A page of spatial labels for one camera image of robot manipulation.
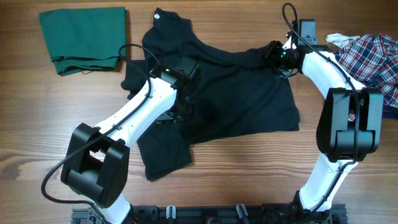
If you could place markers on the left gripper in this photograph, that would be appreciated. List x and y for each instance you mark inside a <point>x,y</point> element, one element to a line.
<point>164,117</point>

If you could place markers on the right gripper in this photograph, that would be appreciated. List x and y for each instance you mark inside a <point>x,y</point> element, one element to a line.
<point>270,53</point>

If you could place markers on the black t-shirt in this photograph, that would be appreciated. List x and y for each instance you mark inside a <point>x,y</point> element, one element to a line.
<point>236,95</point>

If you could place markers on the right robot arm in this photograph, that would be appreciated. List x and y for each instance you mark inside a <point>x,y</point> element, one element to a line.
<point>350,123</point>

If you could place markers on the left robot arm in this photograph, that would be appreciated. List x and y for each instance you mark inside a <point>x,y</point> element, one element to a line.
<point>97,160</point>

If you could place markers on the small white cloth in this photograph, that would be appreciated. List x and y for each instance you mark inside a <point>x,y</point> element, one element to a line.
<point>340,40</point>

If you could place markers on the red plaid shirt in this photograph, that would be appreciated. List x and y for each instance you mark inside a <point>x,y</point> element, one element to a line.
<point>372,60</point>

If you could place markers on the folded green cloth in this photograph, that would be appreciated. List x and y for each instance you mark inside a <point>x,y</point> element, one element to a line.
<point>84,39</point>

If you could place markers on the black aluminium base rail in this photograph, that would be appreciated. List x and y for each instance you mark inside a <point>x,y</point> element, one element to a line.
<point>266,213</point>

